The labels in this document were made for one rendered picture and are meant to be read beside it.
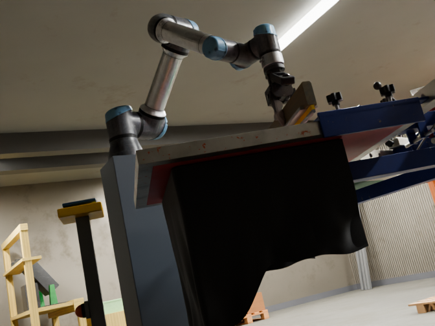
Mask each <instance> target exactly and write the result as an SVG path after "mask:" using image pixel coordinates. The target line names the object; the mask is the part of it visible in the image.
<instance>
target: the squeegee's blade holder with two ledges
mask: <svg viewBox="0 0 435 326"><path fill-rule="evenodd" d="M306 110H307V109H304V106H303V107H299V108H298V109H297V110H296V112H295V113H294V115H293V116H292V117H291V118H290V119H289V121H288V122H287V123H286V124H285V125H284V127H285V126H289V125H295V124H296V122H297V121H298V120H299V119H300V117H301V116H302V115H303V114H304V113H305V112H306Z"/></svg>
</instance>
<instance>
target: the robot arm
mask: <svg viewBox="0 0 435 326"><path fill-rule="evenodd" d="M148 34H149V35H150V38H151V39H152V40H154V41H156V42H158V43H162V44H161V47H162V50H163V52H162V56H161V58H160V61H159V64H158V67H157V70H156V72H155V76H154V78H153V81H152V84H151V87H150V90H149V93H148V96H147V99H146V102H145V103H144V104H142V105H140V107H139V111H138V112H135V111H132V110H133V109H132V107H131V106H130V105H121V106H118V107H114V108H112V109H110V110H108V112H107V113H106V114H105V118H106V127H107V133H108V138H109V145H110V148H109V156H108V160H109V159H110V158H111V157H112V156H119V155H136V150H140V149H142V147H141V145H140V144H139V141H138V139H142V140H158V139H160V138H161V137H163V135H164V134H165V132H166V130H167V127H168V124H167V123H168V121H167V119H166V113H165V112H164V108H165V106H166V103H167V101H168V97H169V95H170V92H171V89H172V87H173V83H174V81H175V78H176V76H177V73H178V70H179V67H180V65H181V62H182V60H183V58H185V57H187V56H188V53H189V51H190V50H191V51H194V52H196V53H199V54H202V55H204V56H205V57H206V58H209V59H211V60H214V61H223V62H227V63H230V65H231V66H232V68H235V69H236V70H237V71H242V70H243V69H246V68H248V67H250V66H251V65H252V64H253V63H256V62H257V61H259V60H260V63H261V64H262V69H263V72H264V74H265V78H266V80H268V82H269V86H268V88H267V90H266V91H265V97H266V100H267V105H268V106H271V107H272V108H273V109H274V120H276V121H277V120H278V121H279V123H280V124H281V125H282V126H284V125H285V118H284V113H283V111H282V107H283V104H285V103H287V102H288V101H289V98H291V97H292V95H293V94H294V92H295V91H296V90H295V88H293V87H292V84H295V77H294V76H292V75H290V74H287V73H285V72H284V71H285V67H284V59H283V56H282V53H281V50H280V46H279V42H278V38H277V37H278V36H277V34H276V31H275V29H274V26H273V25H272V24H268V23H265V24H261V25H258V26H257V27H256V28H255V29H254V30H253V36H254V37H253V38H252V39H251V40H249V41H248V42H246V43H239V42H236V41H231V40H228V39H223V38H221V37H218V36H214V35H212V34H208V33H205V32H202V31H199V27H198V26H197V24H196V23H195V22H193V21H191V20H189V19H186V18H181V17H177V16H172V15H170V14H156V15H154V16H153V17H152V18H151V19H150V20H149V23H148Z"/></svg>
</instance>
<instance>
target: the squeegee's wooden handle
mask: <svg viewBox="0 0 435 326"><path fill-rule="evenodd" d="M316 104H317V102H316V99H315V95H314V92H313V87H312V84H311V82H310V81H303V82H302V83H301V84H300V85H299V87H298V88H297V90H296V91H295V92H294V94H293V95H292V97H291V98H290V99H289V101H288V102H287V103H286V105H285V106H284V108H283V109H282V111H283V113H284V118H285V124H286V123H287V122H288V121H289V119H290V118H291V117H292V116H293V115H294V113H295V112H296V110H297V109H298V108H299V107H303V106H304V109H308V108H309V106H310V105H314V106H316ZM277 127H283V126H282V125H281V124H280V123H279V121H278V120H277V121H276V120H274V122H273V123H272V124H271V126H270V127H269V129H273V128H277Z"/></svg>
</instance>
